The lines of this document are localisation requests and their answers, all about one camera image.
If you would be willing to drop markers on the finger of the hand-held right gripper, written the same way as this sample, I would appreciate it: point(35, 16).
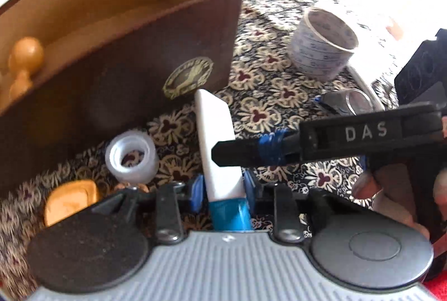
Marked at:
point(244, 151)

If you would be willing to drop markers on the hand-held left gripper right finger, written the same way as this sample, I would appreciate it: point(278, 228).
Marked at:
point(249, 186)

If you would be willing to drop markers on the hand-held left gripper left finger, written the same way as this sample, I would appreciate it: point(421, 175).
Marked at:
point(197, 194)

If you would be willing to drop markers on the white tube with blue cap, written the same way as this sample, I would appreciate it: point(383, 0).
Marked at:
point(216, 133)

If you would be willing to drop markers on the brown pinecone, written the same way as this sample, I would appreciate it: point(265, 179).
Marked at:
point(139, 187)

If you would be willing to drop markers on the orange round tape measure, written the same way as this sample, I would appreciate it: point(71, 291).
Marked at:
point(68, 201)

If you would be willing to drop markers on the brown cardboard box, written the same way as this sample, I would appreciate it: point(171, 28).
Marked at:
point(104, 60)

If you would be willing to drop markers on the person's right hand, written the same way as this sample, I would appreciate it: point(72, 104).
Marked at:
point(391, 192)

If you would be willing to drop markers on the small white tape roll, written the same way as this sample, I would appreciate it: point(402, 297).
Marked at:
point(139, 175)

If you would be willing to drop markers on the white printed tape roll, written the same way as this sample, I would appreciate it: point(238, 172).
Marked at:
point(314, 56)

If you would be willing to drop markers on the red cloth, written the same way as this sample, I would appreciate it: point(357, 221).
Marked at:
point(438, 292)

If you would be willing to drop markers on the orange wooden gourd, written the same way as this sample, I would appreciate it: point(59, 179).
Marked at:
point(26, 55)

